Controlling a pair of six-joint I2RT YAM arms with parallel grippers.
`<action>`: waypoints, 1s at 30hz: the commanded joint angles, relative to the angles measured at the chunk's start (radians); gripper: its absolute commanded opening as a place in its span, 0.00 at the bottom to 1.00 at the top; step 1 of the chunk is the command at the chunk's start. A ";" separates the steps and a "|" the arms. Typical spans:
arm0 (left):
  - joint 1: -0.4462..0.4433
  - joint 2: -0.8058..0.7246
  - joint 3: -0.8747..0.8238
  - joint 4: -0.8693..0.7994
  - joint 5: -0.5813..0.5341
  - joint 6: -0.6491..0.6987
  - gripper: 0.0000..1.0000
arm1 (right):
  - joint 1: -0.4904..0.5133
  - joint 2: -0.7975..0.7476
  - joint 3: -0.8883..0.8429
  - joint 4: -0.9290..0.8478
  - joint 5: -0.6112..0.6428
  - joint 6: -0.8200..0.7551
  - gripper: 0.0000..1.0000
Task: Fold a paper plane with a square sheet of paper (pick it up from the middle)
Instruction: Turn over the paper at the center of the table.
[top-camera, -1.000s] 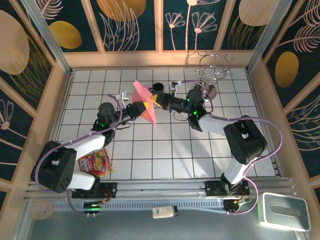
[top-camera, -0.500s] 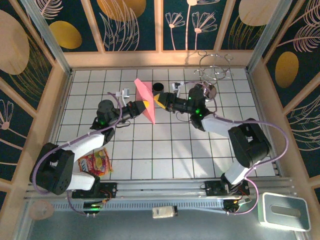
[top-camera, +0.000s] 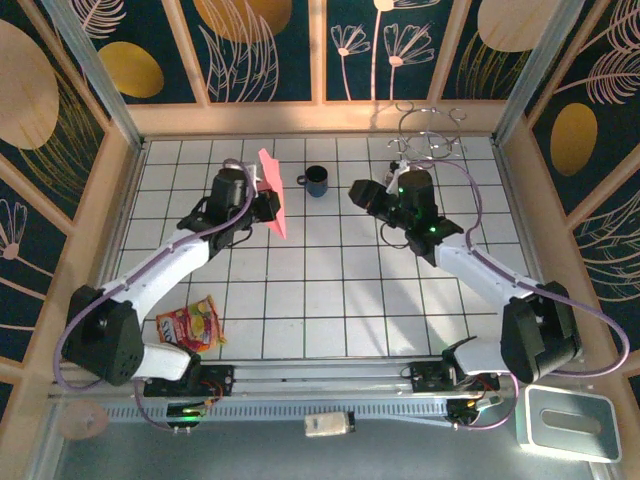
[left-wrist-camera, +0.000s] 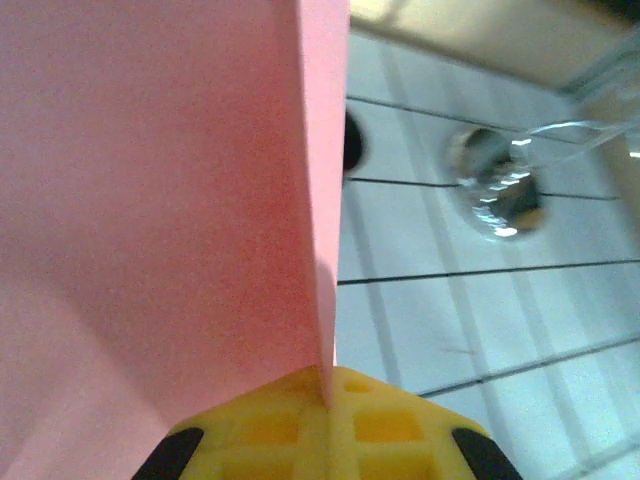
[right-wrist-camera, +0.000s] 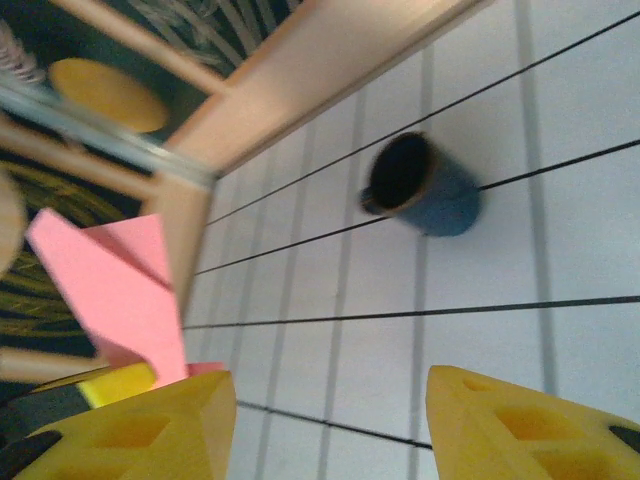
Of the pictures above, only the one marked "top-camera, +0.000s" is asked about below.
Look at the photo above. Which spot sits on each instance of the aluminium frame post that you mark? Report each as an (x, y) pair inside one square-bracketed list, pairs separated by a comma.
[(100, 75), (537, 65)]

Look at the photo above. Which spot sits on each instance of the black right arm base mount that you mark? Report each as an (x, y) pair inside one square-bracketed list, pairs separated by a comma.
[(425, 377)]

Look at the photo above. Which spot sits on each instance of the aluminium mounting rail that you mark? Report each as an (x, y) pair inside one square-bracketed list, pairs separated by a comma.
[(320, 380)]

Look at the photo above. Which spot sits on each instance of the chrome mug tree stand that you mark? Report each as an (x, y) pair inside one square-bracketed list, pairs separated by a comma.
[(425, 137)]

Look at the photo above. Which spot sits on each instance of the grey metal stand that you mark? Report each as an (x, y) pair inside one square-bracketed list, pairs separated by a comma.
[(570, 440)]

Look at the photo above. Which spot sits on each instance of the round wooden disc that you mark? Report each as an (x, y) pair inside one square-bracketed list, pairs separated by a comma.
[(82, 421)]

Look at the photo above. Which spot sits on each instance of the white adapter box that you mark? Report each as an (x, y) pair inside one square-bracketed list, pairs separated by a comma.
[(327, 425)]

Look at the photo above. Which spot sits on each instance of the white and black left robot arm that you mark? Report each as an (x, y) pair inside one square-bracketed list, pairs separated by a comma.
[(165, 265)]

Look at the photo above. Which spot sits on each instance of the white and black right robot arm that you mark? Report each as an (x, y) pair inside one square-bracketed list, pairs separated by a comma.
[(480, 270)]

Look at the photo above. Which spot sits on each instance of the pink paper sheet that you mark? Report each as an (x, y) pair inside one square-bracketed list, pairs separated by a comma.
[(272, 170)]

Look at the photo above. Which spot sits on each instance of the colourful fruit candy packet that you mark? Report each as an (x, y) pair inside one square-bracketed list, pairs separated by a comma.
[(192, 327)]

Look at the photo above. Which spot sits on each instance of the black controller board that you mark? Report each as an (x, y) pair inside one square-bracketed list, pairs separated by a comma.
[(467, 411), (185, 417)]

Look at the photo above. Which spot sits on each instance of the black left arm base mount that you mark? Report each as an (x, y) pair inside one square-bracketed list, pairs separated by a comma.
[(220, 381)]

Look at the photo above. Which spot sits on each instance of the dark blue mug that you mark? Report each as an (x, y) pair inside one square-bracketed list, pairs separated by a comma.
[(316, 181)]

